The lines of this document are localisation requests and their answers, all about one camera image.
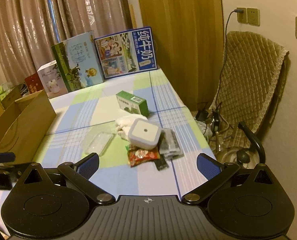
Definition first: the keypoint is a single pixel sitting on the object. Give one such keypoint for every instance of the black printed snack packets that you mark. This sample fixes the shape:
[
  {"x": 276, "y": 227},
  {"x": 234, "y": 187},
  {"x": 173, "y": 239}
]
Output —
[{"x": 168, "y": 145}]

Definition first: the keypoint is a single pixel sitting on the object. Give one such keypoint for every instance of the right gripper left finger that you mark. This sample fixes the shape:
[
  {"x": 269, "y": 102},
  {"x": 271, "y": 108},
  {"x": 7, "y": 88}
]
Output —
[{"x": 78, "y": 175}]

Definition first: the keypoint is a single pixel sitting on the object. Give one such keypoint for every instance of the black lighter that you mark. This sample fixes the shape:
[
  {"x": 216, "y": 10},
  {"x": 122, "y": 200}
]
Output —
[{"x": 161, "y": 164}]

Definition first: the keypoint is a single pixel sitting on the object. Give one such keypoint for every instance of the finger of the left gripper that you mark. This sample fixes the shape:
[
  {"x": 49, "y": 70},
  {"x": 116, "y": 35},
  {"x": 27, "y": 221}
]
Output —
[
  {"x": 17, "y": 169},
  {"x": 7, "y": 157}
]

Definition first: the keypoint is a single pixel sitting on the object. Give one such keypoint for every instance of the clear plastic tray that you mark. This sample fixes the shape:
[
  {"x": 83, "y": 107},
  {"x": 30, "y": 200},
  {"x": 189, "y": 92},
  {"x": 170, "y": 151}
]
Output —
[{"x": 97, "y": 143}]

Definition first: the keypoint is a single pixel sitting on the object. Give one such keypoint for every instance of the dark blue milk carton box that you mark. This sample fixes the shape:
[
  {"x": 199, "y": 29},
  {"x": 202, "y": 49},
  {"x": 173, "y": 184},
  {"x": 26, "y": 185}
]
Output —
[{"x": 126, "y": 52}]

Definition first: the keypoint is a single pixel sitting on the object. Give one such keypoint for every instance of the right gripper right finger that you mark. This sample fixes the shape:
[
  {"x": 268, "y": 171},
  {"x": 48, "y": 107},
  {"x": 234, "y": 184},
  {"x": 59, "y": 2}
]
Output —
[{"x": 217, "y": 175}]

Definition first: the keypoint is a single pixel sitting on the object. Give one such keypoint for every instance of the wooden wardrobe door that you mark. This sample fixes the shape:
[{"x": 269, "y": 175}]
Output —
[{"x": 189, "y": 41}]

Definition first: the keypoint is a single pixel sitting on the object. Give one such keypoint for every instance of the wall socket pair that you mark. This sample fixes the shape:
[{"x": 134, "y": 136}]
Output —
[{"x": 249, "y": 16}]

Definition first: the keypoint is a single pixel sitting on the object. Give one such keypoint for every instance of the brown cardboard carton stack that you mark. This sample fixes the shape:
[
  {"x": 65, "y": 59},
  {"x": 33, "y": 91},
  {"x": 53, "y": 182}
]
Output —
[{"x": 16, "y": 93}]

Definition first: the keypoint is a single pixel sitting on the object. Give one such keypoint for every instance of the open brown cardboard box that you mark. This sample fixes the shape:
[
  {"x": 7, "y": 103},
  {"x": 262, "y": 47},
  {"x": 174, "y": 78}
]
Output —
[{"x": 24, "y": 124}]

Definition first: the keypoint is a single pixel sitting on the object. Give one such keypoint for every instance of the light blue milk carton box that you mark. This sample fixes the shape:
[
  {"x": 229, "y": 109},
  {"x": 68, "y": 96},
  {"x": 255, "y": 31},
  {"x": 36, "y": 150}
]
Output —
[{"x": 78, "y": 62}]

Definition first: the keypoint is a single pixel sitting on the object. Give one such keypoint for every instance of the red gift box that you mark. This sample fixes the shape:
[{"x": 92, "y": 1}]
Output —
[{"x": 33, "y": 83}]

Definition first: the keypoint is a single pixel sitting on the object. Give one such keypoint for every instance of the white humidifier product box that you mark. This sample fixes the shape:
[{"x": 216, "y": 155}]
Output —
[{"x": 51, "y": 79}]

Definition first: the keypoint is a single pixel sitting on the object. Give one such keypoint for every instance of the beige curtain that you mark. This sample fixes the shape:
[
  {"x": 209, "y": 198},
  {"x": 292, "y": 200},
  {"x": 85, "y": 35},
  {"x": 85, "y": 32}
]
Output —
[{"x": 29, "y": 28}]

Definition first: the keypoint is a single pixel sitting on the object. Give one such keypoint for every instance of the white knitted cloth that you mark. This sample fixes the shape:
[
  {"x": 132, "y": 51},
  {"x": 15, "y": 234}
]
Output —
[{"x": 124, "y": 123}]

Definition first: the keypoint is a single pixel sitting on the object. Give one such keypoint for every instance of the quilted olive chair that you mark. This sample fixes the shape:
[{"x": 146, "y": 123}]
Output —
[{"x": 250, "y": 84}]

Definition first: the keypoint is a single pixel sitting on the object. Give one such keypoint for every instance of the white square lidded container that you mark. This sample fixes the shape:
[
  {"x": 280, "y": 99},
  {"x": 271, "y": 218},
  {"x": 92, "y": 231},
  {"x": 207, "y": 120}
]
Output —
[{"x": 144, "y": 134}]

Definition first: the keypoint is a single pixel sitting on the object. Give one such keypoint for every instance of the metal pot on floor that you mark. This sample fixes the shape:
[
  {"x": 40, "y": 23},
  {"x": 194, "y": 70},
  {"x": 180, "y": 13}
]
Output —
[{"x": 243, "y": 157}]

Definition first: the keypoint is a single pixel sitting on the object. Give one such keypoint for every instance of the green medicine box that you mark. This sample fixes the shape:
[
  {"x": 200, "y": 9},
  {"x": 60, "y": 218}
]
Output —
[{"x": 132, "y": 103}]

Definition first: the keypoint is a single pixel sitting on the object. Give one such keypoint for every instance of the green tissue packs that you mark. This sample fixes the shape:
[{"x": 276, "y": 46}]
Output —
[{"x": 5, "y": 89}]

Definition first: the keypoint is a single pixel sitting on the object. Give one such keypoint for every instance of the red snack packet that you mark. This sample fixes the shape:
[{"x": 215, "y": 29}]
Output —
[{"x": 137, "y": 155}]

